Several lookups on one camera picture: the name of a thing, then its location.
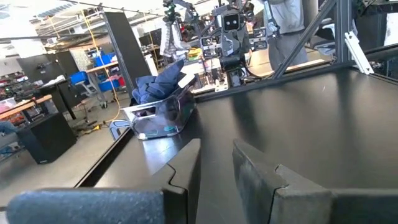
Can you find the silver corner bracket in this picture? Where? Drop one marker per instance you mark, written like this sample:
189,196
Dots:
359,53

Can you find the white hanging cloth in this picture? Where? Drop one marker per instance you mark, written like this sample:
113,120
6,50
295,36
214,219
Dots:
169,40

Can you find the black table mat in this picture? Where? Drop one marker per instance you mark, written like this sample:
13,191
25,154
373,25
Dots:
311,124

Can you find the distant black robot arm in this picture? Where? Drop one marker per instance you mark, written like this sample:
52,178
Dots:
171,9

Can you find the yellow floor tool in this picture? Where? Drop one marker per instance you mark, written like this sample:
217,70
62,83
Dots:
94,127

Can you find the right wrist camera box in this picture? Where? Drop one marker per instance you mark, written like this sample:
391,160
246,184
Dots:
231,21

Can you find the white chair base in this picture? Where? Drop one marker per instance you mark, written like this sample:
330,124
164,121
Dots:
116,124

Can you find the orange wooden bench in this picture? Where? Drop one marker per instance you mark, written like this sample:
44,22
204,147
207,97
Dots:
25,107

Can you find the person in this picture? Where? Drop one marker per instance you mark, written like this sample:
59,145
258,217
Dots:
286,31

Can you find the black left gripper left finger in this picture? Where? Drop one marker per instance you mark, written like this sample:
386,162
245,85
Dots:
177,199

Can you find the black cabinet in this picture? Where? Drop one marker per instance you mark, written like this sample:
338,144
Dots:
46,140

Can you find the navy blue towel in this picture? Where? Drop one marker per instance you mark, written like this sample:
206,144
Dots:
155,88

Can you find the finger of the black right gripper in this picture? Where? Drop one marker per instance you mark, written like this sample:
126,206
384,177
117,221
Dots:
240,42
229,43

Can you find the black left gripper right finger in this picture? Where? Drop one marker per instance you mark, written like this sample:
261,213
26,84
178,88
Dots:
264,193

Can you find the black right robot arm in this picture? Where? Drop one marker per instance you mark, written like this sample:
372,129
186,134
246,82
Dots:
231,67

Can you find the black work desk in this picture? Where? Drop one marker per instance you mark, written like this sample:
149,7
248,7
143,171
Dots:
62,90

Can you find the clear plastic basket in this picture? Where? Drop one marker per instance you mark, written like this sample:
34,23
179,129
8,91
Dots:
168,118

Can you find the blue storage bin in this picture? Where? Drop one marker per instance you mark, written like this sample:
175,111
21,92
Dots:
104,59
79,77
109,85

